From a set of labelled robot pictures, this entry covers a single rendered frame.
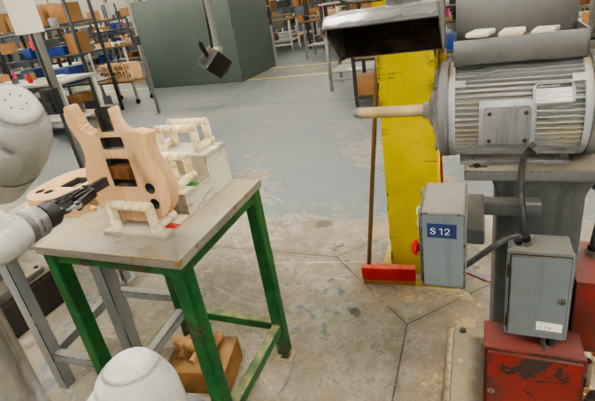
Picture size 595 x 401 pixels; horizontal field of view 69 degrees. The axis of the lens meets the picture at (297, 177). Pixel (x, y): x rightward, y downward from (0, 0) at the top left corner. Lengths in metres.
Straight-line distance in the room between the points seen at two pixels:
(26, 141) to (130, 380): 0.51
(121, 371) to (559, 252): 1.03
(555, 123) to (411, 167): 1.22
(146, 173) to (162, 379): 0.69
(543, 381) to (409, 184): 1.20
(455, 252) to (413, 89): 1.25
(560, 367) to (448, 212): 0.60
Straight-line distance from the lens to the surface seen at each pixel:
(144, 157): 1.43
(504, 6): 1.29
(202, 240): 1.43
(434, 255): 1.05
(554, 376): 1.46
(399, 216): 2.44
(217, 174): 1.71
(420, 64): 2.13
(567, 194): 1.26
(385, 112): 1.27
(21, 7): 2.78
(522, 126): 1.14
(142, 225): 1.61
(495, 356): 1.41
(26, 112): 0.70
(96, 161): 1.59
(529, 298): 1.30
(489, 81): 1.16
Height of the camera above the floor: 1.61
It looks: 23 degrees down
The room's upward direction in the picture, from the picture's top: 9 degrees counter-clockwise
